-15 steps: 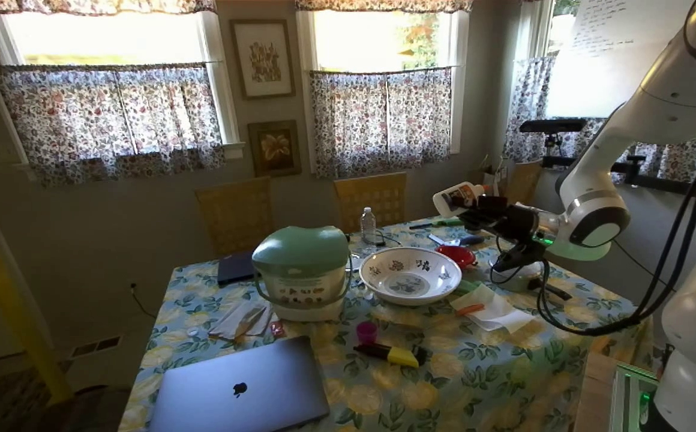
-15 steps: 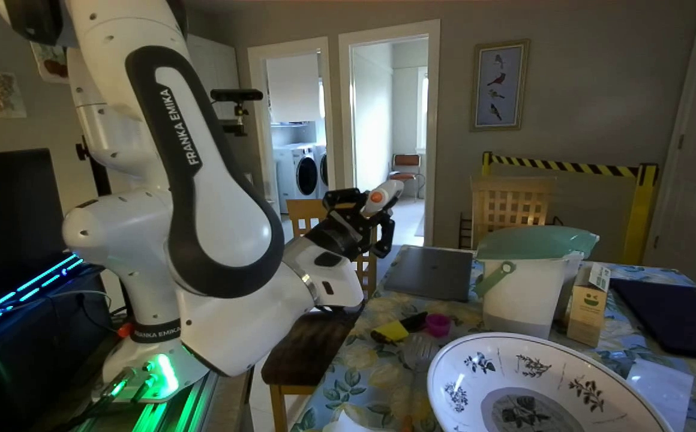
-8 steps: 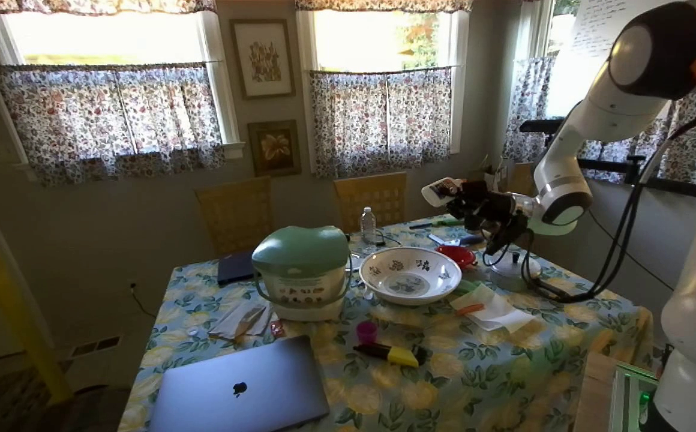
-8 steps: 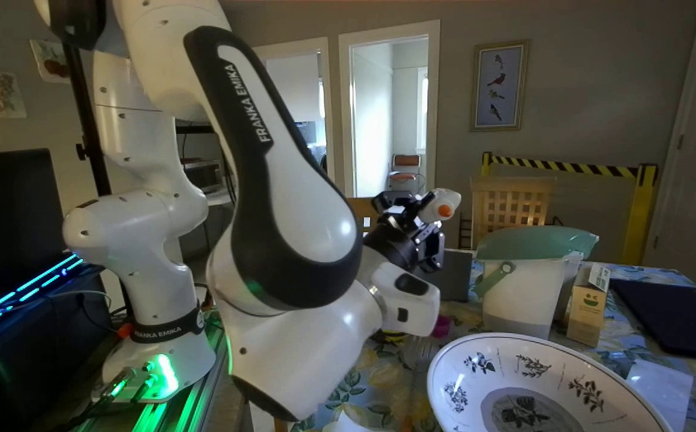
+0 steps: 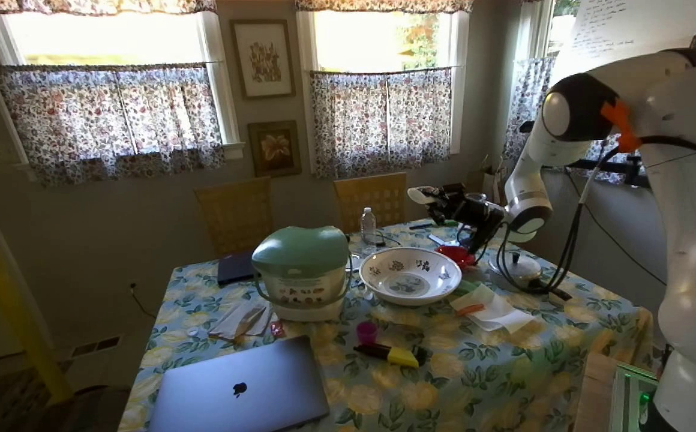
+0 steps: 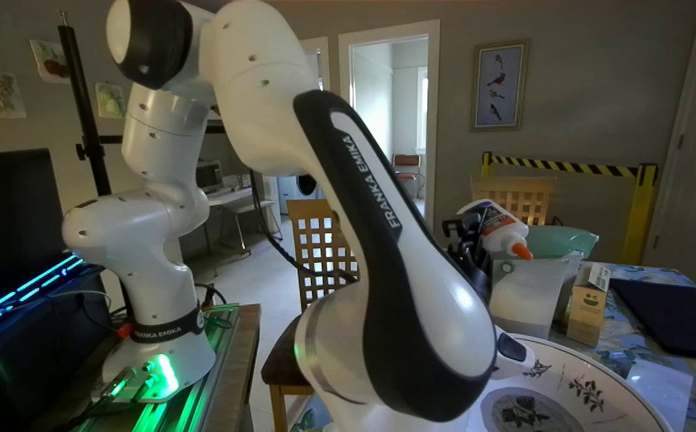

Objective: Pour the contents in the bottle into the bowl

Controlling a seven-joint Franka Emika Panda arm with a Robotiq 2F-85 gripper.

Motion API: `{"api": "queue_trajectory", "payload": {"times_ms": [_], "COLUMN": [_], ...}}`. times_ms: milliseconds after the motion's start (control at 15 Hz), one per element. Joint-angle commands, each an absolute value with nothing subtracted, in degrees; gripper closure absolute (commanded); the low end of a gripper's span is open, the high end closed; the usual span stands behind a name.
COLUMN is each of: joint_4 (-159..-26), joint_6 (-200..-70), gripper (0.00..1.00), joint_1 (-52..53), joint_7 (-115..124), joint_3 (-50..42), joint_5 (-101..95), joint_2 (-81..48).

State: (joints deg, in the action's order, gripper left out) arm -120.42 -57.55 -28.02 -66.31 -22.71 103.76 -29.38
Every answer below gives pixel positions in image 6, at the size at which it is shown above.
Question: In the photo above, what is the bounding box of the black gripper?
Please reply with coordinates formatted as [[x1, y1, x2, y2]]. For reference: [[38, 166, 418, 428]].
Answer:
[[441, 217, 496, 307]]

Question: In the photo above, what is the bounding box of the white glue bottle orange cap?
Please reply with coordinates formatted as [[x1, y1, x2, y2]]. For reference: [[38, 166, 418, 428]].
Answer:
[[455, 198, 536, 265]]

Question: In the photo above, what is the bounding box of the green lit robot base platform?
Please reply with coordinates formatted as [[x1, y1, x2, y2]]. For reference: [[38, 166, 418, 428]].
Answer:
[[74, 301, 261, 432]]

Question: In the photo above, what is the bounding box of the white floral ceramic bowl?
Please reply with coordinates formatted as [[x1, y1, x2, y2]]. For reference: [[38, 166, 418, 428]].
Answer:
[[475, 332, 675, 432]]

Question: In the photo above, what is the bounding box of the wooden lattice chair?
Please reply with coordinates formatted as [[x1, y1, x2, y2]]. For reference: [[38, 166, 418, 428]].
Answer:
[[259, 200, 363, 432], [467, 175, 560, 230]]

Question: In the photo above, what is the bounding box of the red chair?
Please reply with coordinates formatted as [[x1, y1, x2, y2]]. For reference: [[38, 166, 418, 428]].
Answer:
[[393, 152, 427, 200]]

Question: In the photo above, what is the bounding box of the small yellow green carton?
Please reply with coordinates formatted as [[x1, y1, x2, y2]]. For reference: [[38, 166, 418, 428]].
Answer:
[[563, 262, 611, 348]]

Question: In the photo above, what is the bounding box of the yellow black safety barrier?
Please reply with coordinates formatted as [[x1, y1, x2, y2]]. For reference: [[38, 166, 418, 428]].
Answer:
[[478, 148, 659, 267]]

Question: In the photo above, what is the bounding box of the framed bird picture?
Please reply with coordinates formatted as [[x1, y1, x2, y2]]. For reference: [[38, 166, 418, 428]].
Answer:
[[471, 40, 530, 133]]

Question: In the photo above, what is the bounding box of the white washing machine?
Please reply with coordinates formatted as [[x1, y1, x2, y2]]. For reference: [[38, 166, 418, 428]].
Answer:
[[274, 168, 320, 201]]

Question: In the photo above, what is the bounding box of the dark blue notebook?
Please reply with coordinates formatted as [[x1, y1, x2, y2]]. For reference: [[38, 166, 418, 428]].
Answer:
[[607, 276, 696, 367]]

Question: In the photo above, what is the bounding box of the white paper sheet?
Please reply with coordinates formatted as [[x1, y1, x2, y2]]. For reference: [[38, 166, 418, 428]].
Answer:
[[625, 355, 696, 432]]

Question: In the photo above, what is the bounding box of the white side table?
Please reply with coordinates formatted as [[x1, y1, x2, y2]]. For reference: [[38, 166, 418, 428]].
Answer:
[[200, 184, 284, 255]]

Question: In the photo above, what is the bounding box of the black computer with cyan light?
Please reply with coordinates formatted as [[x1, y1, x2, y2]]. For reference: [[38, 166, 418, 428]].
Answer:
[[0, 248, 129, 432]]

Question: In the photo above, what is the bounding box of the black computer monitor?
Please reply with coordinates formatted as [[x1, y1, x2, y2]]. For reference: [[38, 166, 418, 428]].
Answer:
[[0, 147, 73, 320]]

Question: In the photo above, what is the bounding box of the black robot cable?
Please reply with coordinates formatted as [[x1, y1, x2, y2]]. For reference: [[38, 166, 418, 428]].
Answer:
[[263, 229, 311, 276]]

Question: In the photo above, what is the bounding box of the black camera stand pole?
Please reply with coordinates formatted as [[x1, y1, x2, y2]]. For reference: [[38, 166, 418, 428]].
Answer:
[[58, 22, 135, 200]]

